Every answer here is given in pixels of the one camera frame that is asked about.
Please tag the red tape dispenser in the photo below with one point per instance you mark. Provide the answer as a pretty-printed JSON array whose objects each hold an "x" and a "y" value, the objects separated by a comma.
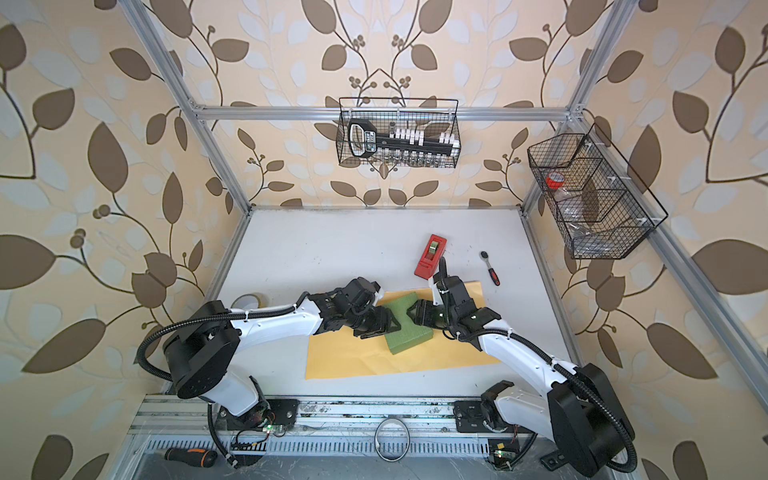
[{"x": 430, "y": 258}]

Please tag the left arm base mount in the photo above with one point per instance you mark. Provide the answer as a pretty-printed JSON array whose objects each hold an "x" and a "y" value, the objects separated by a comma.
[{"x": 278, "y": 412}]

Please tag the socket set black rail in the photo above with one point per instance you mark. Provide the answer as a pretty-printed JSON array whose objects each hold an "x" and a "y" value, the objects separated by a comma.
[{"x": 365, "y": 141}]

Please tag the yellow orange wrapping paper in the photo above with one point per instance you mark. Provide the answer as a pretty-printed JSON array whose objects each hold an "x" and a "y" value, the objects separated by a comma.
[{"x": 341, "y": 355}]

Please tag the black wire basket back wall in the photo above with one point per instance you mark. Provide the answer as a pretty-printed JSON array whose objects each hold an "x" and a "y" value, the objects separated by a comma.
[{"x": 432, "y": 114}]

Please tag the black wire basket right wall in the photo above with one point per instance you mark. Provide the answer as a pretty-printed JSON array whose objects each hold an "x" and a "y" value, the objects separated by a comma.
[{"x": 605, "y": 208}]

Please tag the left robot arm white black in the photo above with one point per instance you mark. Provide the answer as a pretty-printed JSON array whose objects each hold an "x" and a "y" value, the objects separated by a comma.
[{"x": 195, "y": 355}]

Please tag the red capped plastic bottle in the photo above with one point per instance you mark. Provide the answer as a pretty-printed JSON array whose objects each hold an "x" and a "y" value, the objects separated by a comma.
[{"x": 554, "y": 181}]

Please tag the ratchet wrench red handle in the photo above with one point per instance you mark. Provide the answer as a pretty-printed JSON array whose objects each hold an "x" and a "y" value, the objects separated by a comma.
[{"x": 491, "y": 271}]

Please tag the black wire basket wall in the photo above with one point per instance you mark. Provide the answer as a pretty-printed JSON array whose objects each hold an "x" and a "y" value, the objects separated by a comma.
[
  {"x": 605, "y": 208},
  {"x": 432, "y": 114}
]

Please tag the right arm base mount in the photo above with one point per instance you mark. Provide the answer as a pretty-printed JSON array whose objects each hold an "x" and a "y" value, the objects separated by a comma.
[{"x": 478, "y": 416}]

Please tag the aluminium front rail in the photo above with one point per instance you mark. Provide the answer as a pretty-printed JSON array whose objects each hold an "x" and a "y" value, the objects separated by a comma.
[{"x": 326, "y": 426}]

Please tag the green gift box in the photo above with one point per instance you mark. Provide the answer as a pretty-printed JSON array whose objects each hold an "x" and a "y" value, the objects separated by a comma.
[{"x": 409, "y": 335}]

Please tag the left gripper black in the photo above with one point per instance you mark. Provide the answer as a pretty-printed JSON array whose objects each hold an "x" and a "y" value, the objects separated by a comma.
[{"x": 385, "y": 324}]

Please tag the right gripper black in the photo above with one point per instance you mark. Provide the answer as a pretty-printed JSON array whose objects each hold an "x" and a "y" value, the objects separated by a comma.
[{"x": 422, "y": 312}]

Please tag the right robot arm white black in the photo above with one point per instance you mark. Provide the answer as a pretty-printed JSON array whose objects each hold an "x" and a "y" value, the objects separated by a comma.
[{"x": 574, "y": 406}]

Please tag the orange black screwdriver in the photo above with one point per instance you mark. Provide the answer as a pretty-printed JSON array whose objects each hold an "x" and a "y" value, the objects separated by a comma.
[{"x": 194, "y": 457}]

